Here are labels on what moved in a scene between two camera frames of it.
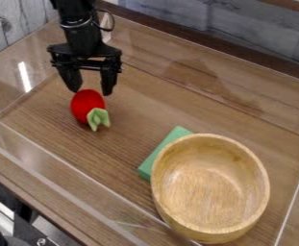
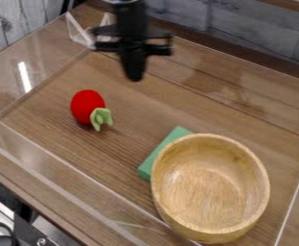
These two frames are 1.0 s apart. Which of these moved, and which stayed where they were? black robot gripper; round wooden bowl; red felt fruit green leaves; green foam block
Moved: black robot gripper
Stayed: round wooden bowl; green foam block; red felt fruit green leaves
